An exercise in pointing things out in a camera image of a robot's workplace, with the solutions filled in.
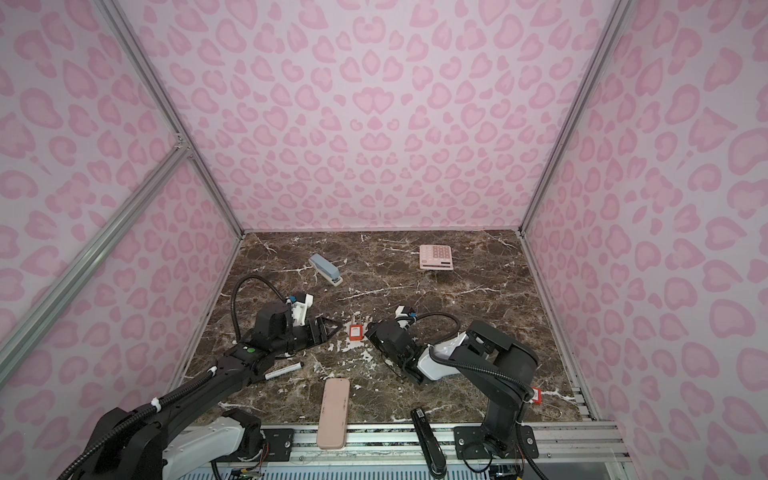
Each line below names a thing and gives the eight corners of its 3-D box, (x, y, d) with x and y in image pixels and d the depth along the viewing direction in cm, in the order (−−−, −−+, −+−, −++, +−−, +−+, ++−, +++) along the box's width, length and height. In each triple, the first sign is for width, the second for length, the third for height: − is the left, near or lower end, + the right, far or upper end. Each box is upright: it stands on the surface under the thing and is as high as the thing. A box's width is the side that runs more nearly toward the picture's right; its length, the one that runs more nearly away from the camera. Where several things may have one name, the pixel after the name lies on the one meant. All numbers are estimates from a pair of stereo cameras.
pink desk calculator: (419, 269, 110) (420, 265, 108) (418, 249, 117) (418, 244, 115) (453, 269, 110) (454, 265, 108) (450, 248, 117) (451, 244, 115)
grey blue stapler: (312, 266, 112) (309, 257, 108) (321, 260, 114) (318, 250, 110) (335, 287, 106) (333, 279, 102) (344, 280, 108) (342, 272, 103)
